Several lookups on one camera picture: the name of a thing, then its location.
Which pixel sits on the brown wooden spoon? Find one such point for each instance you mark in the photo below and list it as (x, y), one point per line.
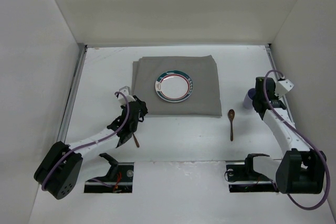
(231, 116)

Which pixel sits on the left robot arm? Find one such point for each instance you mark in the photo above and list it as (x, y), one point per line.
(64, 163)

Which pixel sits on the white plate with coloured rim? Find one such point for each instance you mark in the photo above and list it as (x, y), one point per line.
(174, 86)

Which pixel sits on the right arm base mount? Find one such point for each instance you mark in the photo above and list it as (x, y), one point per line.
(249, 176)

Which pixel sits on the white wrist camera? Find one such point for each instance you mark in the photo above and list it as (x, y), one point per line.
(283, 86)
(125, 94)

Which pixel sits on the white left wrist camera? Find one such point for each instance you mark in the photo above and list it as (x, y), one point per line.
(125, 94)

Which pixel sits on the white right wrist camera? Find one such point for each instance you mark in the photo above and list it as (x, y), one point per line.
(283, 86)

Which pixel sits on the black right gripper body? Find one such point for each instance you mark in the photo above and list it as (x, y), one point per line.
(259, 104)

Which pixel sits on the grey cloth napkin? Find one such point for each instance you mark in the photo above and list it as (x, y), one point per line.
(205, 98)

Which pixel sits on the brown wooden fork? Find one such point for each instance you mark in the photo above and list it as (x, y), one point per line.
(136, 141)

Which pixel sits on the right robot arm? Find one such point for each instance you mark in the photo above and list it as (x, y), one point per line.
(301, 170)

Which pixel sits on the lilac cup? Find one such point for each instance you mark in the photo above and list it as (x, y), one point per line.
(248, 100)

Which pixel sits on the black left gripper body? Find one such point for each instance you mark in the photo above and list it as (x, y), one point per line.
(126, 135)

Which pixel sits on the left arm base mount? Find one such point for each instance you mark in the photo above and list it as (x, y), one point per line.
(117, 177)

